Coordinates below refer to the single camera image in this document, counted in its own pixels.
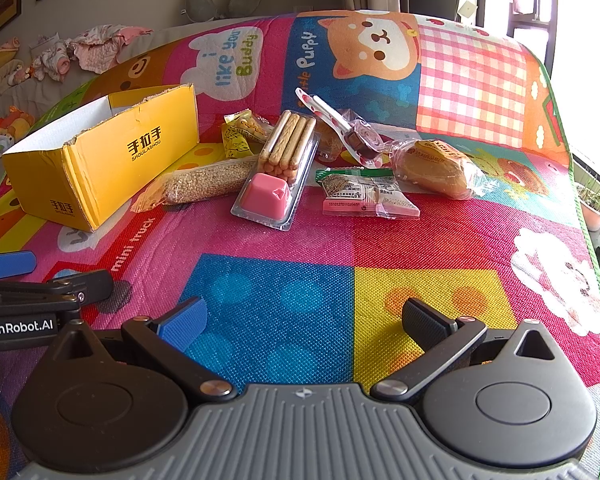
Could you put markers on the orange plush toy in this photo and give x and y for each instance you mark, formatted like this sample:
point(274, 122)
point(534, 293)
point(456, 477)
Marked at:
point(10, 127)

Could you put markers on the chocolate pastry spotted wrapper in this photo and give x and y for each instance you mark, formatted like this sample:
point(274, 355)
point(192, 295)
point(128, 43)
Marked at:
point(360, 141)

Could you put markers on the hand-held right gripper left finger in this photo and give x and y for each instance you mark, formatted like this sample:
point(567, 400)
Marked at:
point(182, 327)

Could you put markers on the biscuit stick tray pink dip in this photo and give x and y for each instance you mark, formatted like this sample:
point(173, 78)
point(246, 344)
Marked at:
point(285, 140)

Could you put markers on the potted plant white pot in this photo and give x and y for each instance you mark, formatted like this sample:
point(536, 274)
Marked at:
point(595, 210)

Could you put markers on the yellow snack bar packet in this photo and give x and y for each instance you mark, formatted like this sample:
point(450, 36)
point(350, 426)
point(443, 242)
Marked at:
point(235, 145)

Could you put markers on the colourful cartoon play mat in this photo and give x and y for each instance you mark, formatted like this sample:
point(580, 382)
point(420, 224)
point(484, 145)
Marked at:
point(280, 245)

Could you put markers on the grey sofa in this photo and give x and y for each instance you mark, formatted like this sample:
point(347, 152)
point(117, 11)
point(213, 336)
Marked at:
point(170, 35)

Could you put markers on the dark wooden chair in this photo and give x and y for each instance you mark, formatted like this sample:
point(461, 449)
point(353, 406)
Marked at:
point(532, 20)

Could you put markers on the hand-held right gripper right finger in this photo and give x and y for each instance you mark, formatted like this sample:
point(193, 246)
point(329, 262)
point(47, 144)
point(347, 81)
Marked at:
point(422, 321)

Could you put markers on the red yellow peanut packet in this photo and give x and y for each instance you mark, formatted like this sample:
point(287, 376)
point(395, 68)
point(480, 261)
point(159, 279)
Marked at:
point(252, 127)

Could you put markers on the clear sesame bar packet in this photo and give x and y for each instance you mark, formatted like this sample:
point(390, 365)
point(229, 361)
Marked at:
point(200, 182)

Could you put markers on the pale folded baby cloth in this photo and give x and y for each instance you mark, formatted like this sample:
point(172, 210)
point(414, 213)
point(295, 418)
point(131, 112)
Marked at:
point(0, 62)

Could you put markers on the small cake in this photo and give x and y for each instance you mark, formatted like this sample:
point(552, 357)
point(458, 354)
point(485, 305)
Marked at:
point(330, 142)

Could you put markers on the green white cracker packet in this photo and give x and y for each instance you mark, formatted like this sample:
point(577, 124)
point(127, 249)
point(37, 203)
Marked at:
point(360, 190)

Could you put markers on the round bread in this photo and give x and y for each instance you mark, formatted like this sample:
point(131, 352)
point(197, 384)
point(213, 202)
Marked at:
point(435, 167)

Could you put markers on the yellow cardboard box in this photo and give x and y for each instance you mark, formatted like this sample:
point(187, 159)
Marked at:
point(115, 160)

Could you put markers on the small floral baby garment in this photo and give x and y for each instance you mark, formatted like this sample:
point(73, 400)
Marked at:
point(52, 62)

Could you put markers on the pink floral baby garment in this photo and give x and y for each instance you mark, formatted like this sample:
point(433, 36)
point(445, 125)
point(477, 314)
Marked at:
point(100, 50)

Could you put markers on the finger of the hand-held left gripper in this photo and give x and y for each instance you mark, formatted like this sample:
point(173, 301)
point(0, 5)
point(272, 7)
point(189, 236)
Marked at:
point(87, 284)
point(7, 264)

